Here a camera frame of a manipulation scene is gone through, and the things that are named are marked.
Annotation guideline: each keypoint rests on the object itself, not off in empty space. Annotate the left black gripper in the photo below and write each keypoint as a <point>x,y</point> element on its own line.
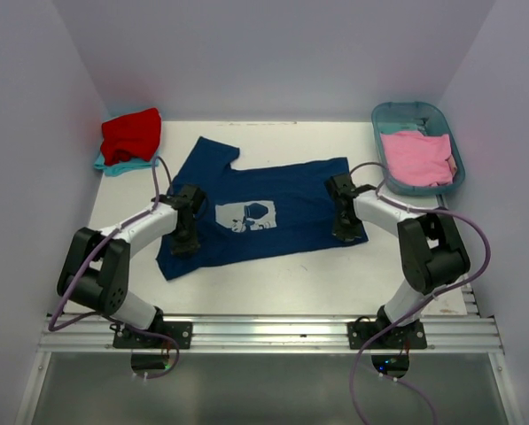
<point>190,245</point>

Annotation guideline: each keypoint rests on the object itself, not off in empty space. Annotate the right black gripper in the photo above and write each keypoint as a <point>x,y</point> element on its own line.
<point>346,235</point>

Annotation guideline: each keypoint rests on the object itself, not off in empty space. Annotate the navy blue t-shirt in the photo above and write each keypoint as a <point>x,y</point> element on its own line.
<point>255,213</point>

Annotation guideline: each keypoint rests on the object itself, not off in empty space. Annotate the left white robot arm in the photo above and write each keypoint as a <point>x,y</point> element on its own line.
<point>96,270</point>

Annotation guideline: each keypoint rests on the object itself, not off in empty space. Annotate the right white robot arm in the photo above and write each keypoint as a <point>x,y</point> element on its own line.
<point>431,249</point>

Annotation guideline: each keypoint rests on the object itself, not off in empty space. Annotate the teal folded t-shirt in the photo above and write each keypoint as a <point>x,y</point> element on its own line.
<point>122,167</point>

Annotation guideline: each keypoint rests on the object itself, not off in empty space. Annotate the pink t-shirt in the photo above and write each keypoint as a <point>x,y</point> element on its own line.
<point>419,160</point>

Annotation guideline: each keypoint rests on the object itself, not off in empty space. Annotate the red folded t-shirt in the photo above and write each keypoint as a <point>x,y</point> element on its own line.
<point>131,136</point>

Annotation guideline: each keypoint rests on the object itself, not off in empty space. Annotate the teal plastic basket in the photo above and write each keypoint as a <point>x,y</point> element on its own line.
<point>436,124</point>

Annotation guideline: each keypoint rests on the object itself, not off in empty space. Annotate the teal t-shirt in basket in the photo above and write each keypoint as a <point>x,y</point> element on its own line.
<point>395,126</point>

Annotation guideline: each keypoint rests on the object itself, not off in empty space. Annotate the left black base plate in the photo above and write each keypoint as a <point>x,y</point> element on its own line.
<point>169,335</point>

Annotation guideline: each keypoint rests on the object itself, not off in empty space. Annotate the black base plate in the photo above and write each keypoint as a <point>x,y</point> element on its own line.
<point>411,336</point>
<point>169,335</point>

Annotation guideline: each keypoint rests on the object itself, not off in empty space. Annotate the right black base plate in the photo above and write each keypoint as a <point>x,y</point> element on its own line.
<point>411,336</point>

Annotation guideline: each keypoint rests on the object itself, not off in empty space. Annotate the aluminium mounting rail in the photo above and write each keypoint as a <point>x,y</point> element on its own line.
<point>303,306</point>

